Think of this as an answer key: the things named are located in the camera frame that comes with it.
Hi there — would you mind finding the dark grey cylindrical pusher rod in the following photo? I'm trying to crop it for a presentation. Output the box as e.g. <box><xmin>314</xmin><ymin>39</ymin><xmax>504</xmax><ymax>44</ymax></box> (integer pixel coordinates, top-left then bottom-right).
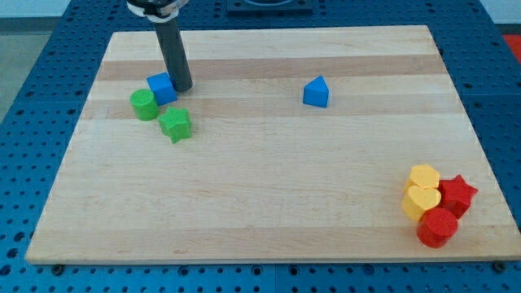
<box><xmin>155</xmin><ymin>17</ymin><xmax>193</xmax><ymax>92</ymax></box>

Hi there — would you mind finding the blue triangle block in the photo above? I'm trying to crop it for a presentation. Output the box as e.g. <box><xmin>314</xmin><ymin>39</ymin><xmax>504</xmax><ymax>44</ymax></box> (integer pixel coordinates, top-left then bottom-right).
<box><xmin>302</xmin><ymin>76</ymin><xmax>330</xmax><ymax>108</ymax></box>

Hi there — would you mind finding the blue cube block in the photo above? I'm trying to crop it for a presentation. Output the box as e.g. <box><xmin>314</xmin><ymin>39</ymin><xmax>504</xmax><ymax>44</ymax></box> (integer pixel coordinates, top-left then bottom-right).
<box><xmin>147</xmin><ymin>72</ymin><xmax>177</xmax><ymax>106</ymax></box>

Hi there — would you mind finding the green cylinder block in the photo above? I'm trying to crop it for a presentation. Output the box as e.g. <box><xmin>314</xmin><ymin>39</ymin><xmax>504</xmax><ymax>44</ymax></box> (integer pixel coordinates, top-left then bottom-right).
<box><xmin>129</xmin><ymin>89</ymin><xmax>160</xmax><ymax>121</ymax></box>

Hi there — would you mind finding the green star block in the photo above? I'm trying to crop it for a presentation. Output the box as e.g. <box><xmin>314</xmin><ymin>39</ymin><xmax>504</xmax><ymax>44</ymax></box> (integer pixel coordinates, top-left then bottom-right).
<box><xmin>158</xmin><ymin>107</ymin><xmax>191</xmax><ymax>143</ymax></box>

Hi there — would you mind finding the light wooden board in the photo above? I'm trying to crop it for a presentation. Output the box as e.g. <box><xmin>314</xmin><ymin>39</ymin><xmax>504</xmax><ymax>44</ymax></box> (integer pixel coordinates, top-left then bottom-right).
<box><xmin>25</xmin><ymin>25</ymin><xmax>520</xmax><ymax>265</ymax></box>

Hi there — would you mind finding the yellow hexagon block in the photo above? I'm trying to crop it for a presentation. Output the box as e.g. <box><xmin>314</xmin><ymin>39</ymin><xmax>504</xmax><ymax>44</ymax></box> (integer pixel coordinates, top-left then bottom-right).
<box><xmin>404</xmin><ymin>164</ymin><xmax>440</xmax><ymax>193</ymax></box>

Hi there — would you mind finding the yellow heart block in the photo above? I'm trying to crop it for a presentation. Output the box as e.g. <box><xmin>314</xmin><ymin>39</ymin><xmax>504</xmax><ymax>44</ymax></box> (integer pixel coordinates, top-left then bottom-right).
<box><xmin>401</xmin><ymin>186</ymin><xmax>441</xmax><ymax>222</ymax></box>

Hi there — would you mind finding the red cylinder block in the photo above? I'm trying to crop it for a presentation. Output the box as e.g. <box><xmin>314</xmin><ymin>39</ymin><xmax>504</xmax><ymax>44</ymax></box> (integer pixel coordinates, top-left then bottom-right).
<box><xmin>416</xmin><ymin>208</ymin><xmax>458</xmax><ymax>248</ymax></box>

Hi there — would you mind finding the red star block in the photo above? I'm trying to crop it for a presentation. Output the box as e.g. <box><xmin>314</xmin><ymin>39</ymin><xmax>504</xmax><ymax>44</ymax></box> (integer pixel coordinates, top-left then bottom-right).
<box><xmin>438</xmin><ymin>174</ymin><xmax>479</xmax><ymax>219</ymax></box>

